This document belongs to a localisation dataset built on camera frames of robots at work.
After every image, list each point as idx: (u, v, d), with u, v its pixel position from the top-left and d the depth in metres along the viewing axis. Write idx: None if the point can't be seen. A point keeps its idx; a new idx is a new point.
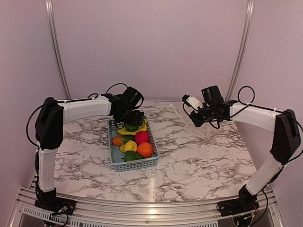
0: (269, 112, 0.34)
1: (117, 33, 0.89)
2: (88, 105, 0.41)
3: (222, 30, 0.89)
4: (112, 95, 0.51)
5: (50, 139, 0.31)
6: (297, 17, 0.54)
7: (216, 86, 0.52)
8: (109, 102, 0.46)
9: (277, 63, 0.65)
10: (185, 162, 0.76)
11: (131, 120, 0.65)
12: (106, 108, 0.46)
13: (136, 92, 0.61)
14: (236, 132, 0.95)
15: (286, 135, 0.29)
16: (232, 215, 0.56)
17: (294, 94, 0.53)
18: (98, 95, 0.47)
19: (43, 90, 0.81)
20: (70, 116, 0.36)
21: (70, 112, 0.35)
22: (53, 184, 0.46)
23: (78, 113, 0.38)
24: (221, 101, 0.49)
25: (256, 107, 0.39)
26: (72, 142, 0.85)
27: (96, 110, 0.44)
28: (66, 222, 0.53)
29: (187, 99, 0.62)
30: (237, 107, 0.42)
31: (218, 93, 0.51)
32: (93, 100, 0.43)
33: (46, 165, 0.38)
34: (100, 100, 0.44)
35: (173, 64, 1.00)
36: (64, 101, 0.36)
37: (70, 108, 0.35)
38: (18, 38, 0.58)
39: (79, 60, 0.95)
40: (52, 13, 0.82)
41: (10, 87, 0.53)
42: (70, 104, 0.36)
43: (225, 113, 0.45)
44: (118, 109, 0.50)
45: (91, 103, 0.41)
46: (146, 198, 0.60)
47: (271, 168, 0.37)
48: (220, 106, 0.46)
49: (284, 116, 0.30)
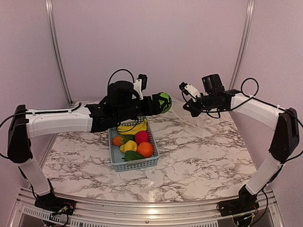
0: (272, 109, 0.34)
1: (117, 32, 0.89)
2: (60, 119, 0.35)
3: (222, 30, 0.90)
4: (99, 108, 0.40)
5: (16, 153, 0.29)
6: (297, 17, 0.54)
7: (217, 74, 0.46)
8: (89, 118, 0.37)
9: (276, 63, 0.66)
10: (185, 162, 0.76)
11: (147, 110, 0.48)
12: (85, 124, 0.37)
13: (118, 88, 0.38)
14: (236, 132, 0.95)
15: (286, 136, 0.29)
16: (232, 215, 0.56)
17: (294, 94, 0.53)
18: (80, 107, 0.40)
19: (43, 89, 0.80)
20: (38, 130, 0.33)
21: (37, 126, 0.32)
22: (48, 187, 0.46)
23: (49, 127, 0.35)
24: (222, 91, 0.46)
25: (259, 101, 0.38)
26: (72, 142, 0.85)
27: (72, 125, 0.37)
28: (66, 222, 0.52)
29: (185, 87, 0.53)
30: (240, 99, 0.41)
31: (218, 82, 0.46)
32: (69, 114, 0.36)
33: (29, 172, 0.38)
34: (78, 114, 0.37)
35: (173, 64, 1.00)
36: (32, 112, 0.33)
37: (37, 121, 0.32)
38: (18, 37, 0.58)
39: (79, 59, 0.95)
40: (52, 12, 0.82)
41: (10, 87, 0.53)
42: (39, 117, 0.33)
43: (226, 103, 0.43)
44: (105, 125, 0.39)
45: (64, 117, 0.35)
46: (146, 198, 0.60)
47: (271, 168, 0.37)
48: (221, 95, 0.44)
49: (287, 115, 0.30)
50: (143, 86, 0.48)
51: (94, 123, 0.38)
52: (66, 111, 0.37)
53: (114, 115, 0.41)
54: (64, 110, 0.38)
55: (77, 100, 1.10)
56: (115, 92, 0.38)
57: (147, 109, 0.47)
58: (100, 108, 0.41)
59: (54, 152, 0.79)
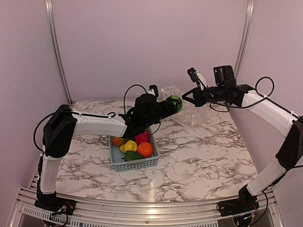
0: (286, 114, 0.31)
1: (117, 32, 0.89)
2: (102, 123, 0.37)
3: (222, 30, 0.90)
4: (129, 118, 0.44)
5: (56, 148, 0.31)
6: (297, 16, 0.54)
7: (230, 65, 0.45)
8: (124, 125, 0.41)
9: (277, 62, 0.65)
10: (185, 162, 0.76)
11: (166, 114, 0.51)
12: (120, 130, 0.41)
13: (145, 102, 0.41)
14: (236, 132, 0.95)
15: (296, 146, 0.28)
16: (232, 215, 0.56)
17: (294, 93, 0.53)
18: (116, 114, 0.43)
19: (43, 89, 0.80)
20: (81, 129, 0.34)
21: (83, 126, 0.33)
22: (54, 187, 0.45)
23: (92, 128, 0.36)
24: (234, 84, 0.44)
25: (273, 102, 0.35)
26: (72, 142, 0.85)
27: (109, 129, 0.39)
28: (66, 222, 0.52)
29: (194, 72, 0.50)
30: (253, 97, 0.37)
31: (231, 74, 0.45)
32: (109, 120, 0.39)
33: (47, 169, 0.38)
34: (116, 120, 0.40)
35: (173, 63, 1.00)
36: (79, 113, 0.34)
37: (84, 122, 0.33)
38: (19, 37, 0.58)
39: (79, 59, 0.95)
40: (52, 13, 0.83)
41: (11, 86, 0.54)
42: (85, 118, 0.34)
43: (238, 98, 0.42)
44: (134, 133, 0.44)
45: (106, 121, 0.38)
46: (146, 198, 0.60)
47: (273, 169, 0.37)
48: (233, 90, 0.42)
49: (300, 123, 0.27)
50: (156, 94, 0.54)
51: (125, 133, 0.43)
52: (105, 117, 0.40)
53: (142, 124, 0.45)
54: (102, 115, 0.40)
55: (77, 100, 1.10)
56: (143, 105, 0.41)
57: (165, 110, 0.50)
58: (130, 118, 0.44)
59: None
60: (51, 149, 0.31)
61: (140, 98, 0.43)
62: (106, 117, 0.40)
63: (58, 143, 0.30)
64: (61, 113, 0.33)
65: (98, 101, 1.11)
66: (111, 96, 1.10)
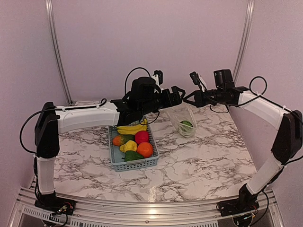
0: (277, 109, 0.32)
1: (116, 31, 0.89)
2: (91, 115, 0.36)
3: (222, 30, 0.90)
4: (124, 103, 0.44)
5: (45, 148, 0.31)
6: (297, 16, 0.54)
7: (228, 69, 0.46)
8: (117, 112, 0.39)
9: (277, 62, 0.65)
10: (185, 162, 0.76)
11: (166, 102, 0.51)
12: (113, 118, 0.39)
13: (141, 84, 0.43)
14: (236, 132, 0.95)
15: (288, 136, 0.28)
16: (232, 215, 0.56)
17: (293, 93, 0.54)
18: (107, 101, 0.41)
19: (43, 88, 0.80)
20: (69, 125, 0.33)
21: (68, 122, 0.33)
22: (52, 187, 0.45)
23: (80, 122, 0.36)
24: (233, 87, 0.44)
25: (267, 100, 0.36)
26: (72, 142, 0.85)
27: (101, 120, 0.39)
28: (65, 222, 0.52)
29: (196, 75, 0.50)
30: (248, 95, 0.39)
31: (230, 77, 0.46)
32: (98, 109, 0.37)
33: (43, 170, 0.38)
34: (106, 109, 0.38)
35: (173, 63, 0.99)
36: (62, 108, 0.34)
37: (68, 118, 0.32)
38: (18, 36, 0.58)
39: (79, 59, 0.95)
40: (52, 12, 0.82)
41: (10, 85, 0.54)
42: (69, 113, 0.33)
43: (234, 100, 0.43)
44: (130, 118, 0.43)
45: (94, 111, 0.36)
46: (146, 198, 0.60)
47: (272, 168, 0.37)
48: (230, 91, 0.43)
49: (291, 116, 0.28)
50: (160, 80, 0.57)
51: (122, 119, 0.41)
52: (94, 107, 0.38)
53: (138, 109, 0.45)
54: (92, 106, 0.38)
55: (77, 100, 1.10)
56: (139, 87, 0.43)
57: (167, 100, 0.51)
58: (126, 102, 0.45)
59: None
60: (40, 149, 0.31)
61: (137, 81, 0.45)
62: (95, 106, 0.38)
63: (45, 143, 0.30)
64: (44, 112, 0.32)
65: (99, 101, 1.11)
66: (111, 96, 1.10)
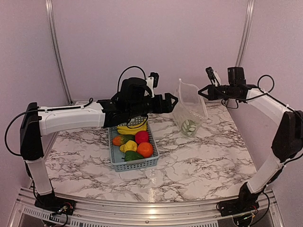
0: (281, 108, 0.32)
1: (116, 31, 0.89)
2: (73, 116, 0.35)
3: (222, 30, 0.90)
4: (111, 103, 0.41)
5: (28, 151, 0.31)
6: (297, 15, 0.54)
7: (242, 66, 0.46)
8: (102, 113, 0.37)
9: (276, 62, 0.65)
10: (185, 162, 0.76)
11: (156, 108, 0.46)
12: (97, 119, 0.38)
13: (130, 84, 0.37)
14: (236, 132, 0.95)
15: (288, 135, 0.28)
16: (232, 215, 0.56)
17: (293, 93, 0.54)
18: (93, 102, 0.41)
19: (42, 88, 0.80)
20: (52, 126, 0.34)
21: (49, 123, 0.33)
22: (49, 187, 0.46)
23: (65, 124, 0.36)
24: (244, 84, 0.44)
25: (273, 98, 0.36)
26: (72, 142, 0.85)
27: (85, 121, 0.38)
28: (66, 221, 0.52)
29: (211, 71, 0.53)
30: (255, 92, 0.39)
31: (243, 75, 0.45)
32: (82, 110, 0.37)
33: (36, 172, 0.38)
34: (90, 109, 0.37)
35: (173, 63, 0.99)
36: (44, 109, 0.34)
37: (49, 119, 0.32)
38: (18, 36, 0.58)
39: (79, 59, 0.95)
40: (52, 12, 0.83)
41: (10, 85, 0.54)
42: (51, 114, 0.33)
43: (242, 95, 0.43)
44: (117, 120, 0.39)
45: (77, 112, 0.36)
46: (146, 198, 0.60)
47: (272, 167, 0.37)
48: (240, 87, 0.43)
49: (292, 115, 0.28)
50: (155, 83, 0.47)
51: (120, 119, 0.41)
52: (78, 108, 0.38)
53: (126, 110, 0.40)
54: (76, 107, 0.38)
55: (77, 100, 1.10)
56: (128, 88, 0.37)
57: (157, 106, 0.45)
58: (114, 104, 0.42)
59: (53, 152, 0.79)
60: (23, 151, 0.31)
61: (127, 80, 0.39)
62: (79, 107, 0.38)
63: (27, 145, 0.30)
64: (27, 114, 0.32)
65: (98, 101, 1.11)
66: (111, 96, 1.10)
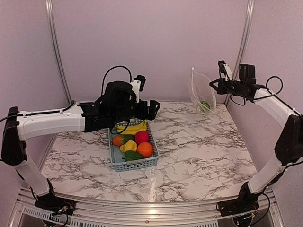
0: (287, 109, 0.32)
1: (116, 31, 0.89)
2: (52, 120, 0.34)
3: (222, 30, 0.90)
4: (94, 106, 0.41)
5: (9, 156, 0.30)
6: (297, 15, 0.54)
7: (253, 65, 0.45)
8: (82, 117, 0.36)
9: (277, 62, 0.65)
10: (185, 162, 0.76)
11: (139, 113, 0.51)
12: (78, 123, 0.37)
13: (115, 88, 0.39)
14: (236, 132, 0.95)
15: (291, 139, 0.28)
16: (232, 215, 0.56)
17: (293, 93, 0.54)
18: (73, 107, 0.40)
19: (42, 88, 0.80)
20: (28, 132, 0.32)
21: (28, 129, 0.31)
22: (46, 187, 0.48)
23: (42, 129, 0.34)
24: (253, 83, 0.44)
25: (280, 99, 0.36)
26: (72, 142, 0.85)
27: (65, 126, 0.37)
28: (66, 221, 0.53)
29: (224, 65, 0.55)
30: (263, 93, 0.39)
31: (253, 74, 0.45)
32: (61, 115, 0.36)
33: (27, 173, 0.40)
34: (70, 114, 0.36)
35: (173, 63, 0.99)
36: (22, 114, 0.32)
37: (27, 125, 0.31)
38: (18, 36, 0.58)
39: (79, 59, 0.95)
40: (52, 12, 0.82)
41: (10, 85, 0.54)
42: (29, 119, 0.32)
43: (251, 94, 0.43)
44: (99, 124, 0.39)
45: (57, 117, 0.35)
46: (146, 198, 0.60)
47: (272, 169, 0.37)
48: (248, 86, 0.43)
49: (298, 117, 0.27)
50: (141, 87, 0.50)
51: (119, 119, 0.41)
52: (57, 111, 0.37)
53: (109, 115, 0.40)
54: (55, 111, 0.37)
55: (77, 100, 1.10)
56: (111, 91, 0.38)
57: (140, 111, 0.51)
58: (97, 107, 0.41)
59: (53, 152, 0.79)
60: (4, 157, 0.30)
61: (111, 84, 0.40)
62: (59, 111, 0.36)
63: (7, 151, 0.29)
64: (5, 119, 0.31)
65: None
66: None
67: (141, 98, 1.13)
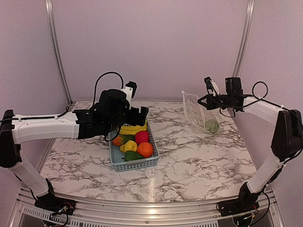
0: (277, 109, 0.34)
1: (116, 31, 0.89)
2: (47, 126, 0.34)
3: (222, 30, 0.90)
4: (88, 114, 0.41)
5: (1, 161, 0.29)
6: (297, 15, 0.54)
7: (238, 78, 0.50)
8: (76, 125, 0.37)
9: (277, 61, 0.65)
10: (185, 162, 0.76)
11: (131, 119, 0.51)
12: (72, 130, 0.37)
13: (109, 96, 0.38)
14: (236, 132, 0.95)
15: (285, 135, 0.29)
16: (232, 215, 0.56)
17: (293, 93, 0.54)
18: (67, 113, 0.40)
19: (42, 88, 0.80)
20: (22, 137, 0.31)
21: (22, 133, 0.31)
22: (44, 187, 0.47)
23: (35, 134, 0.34)
24: (241, 93, 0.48)
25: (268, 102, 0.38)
26: (72, 142, 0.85)
27: (58, 132, 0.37)
28: (66, 221, 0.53)
29: (210, 81, 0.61)
30: (250, 100, 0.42)
31: (239, 85, 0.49)
32: (56, 121, 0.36)
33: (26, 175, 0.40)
34: (65, 120, 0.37)
35: (173, 62, 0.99)
36: (18, 118, 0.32)
37: (22, 129, 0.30)
38: (18, 36, 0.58)
39: (79, 59, 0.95)
40: (52, 12, 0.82)
41: (10, 85, 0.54)
42: (24, 124, 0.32)
43: (239, 104, 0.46)
44: (92, 130, 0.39)
45: (51, 123, 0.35)
46: (146, 198, 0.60)
47: (271, 166, 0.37)
48: (236, 97, 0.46)
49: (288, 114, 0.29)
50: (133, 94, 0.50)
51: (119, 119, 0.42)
52: (52, 117, 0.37)
53: (103, 123, 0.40)
54: (49, 117, 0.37)
55: (77, 100, 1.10)
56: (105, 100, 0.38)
57: (133, 118, 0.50)
58: (92, 115, 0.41)
59: (53, 152, 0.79)
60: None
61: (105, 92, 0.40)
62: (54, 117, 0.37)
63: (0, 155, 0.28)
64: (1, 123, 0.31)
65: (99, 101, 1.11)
66: None
67: (141, 98, 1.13)
